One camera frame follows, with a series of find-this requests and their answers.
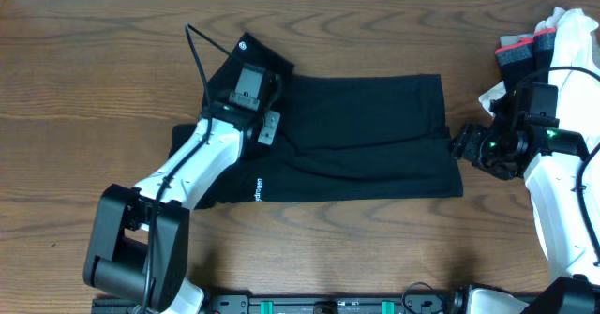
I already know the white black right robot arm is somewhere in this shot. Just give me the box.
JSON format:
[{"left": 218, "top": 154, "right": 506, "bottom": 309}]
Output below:
[{"left": 449, "top": 82, "right": 599, "bottom": 313}]

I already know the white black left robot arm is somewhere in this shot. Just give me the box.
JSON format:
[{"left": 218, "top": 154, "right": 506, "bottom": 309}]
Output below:
[{"left": 82, "top": 104, "right": 280, "bottom": 313}]

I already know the white crumpled garment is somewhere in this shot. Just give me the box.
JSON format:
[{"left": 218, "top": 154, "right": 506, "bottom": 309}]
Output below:
[{"left": 480, "top": 7, "right": 599, "bottom": 173}]

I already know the black t-shirt white logo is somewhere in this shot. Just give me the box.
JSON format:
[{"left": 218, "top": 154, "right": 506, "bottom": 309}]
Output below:
[{"left": 198, "top": 34, "right": 463, "bottom": 208}]

